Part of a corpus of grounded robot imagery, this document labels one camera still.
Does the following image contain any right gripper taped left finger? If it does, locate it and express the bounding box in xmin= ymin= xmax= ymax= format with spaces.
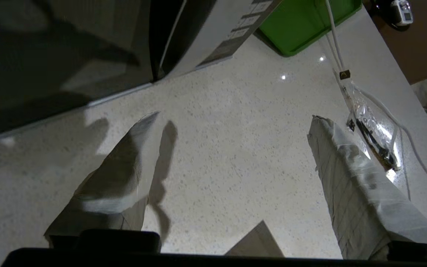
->
xmin=44 ymin=111 xmax=160 ymax=248

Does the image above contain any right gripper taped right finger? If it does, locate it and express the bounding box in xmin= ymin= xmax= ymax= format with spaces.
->
xmin=307 ymin=115 xmax=427 ymax=260

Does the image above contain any dark glass microwave door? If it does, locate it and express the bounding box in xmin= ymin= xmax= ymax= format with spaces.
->
xmin=0 ymin=0 xmax=186 ymax=141

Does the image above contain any clear plastic packet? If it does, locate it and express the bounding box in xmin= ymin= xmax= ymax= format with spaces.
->
xmin=333 ymin=69 xmax=402 ymax=172

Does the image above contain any green plastic tray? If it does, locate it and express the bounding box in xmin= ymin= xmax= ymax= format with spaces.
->
xmin=257 ymin=0 xmax=363 ymax=57

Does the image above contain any small white gadget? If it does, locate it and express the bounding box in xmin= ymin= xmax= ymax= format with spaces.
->
xmin=390 ymin=0 xmax=414 ymax=26

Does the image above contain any white power cable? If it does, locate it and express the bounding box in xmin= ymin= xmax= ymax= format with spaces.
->
xmin=324 ymin=0 xmax=427 ymax=232

